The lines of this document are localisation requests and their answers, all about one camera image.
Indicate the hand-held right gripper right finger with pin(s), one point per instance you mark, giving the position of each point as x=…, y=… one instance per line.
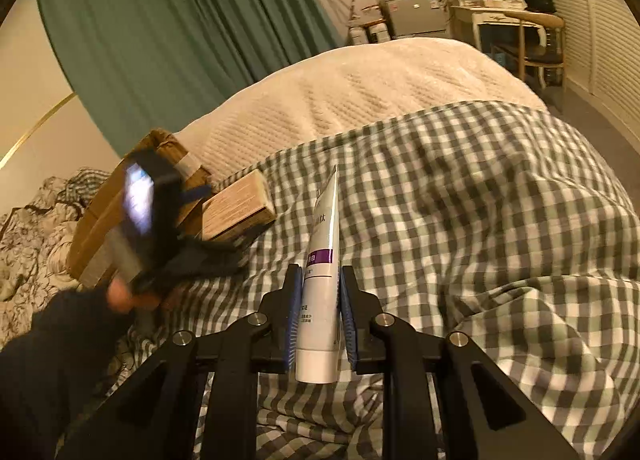
x=348, y=325

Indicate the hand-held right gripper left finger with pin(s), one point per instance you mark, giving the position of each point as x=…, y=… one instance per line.
x=294, y=320

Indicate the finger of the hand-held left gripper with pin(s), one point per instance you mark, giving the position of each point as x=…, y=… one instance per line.
x=195, y=194
x=215, y=260

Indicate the white cream tube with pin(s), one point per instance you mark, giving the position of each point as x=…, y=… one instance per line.
x=320, y=290

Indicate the large cardboard box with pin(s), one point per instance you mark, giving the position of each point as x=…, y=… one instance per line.
x=95, y=220

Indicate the person's left forearm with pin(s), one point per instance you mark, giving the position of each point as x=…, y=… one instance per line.
x=50, y=365

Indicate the person's left hand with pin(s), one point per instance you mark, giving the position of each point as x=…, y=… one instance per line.
x=120, y=297

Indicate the small brown cardboard box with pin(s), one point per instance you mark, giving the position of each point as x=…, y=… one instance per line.
x=235, y=205

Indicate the floral bed sheet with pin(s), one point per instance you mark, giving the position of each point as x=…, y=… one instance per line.
x=30, y=240

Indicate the checked blanket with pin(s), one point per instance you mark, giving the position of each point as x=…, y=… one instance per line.
x=450, y=190

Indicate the green curtain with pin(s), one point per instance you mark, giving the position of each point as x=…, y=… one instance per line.
x=175, y=15

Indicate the white quilted bedspread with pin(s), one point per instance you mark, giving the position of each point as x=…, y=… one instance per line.
x=375, y=85

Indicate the white canister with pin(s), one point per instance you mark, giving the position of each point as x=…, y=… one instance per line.
x=379, y=33
x=358, y=35

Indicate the grey storage box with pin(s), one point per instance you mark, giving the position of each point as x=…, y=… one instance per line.
x=412, y=15

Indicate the wooden chair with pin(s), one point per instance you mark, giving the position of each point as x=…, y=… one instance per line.
x=535, y=55

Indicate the white vanity table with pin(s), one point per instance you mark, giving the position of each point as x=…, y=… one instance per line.
x=490, y=15

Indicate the white louvered wardrobe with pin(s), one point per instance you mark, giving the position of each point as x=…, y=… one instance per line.
x=595, y=30

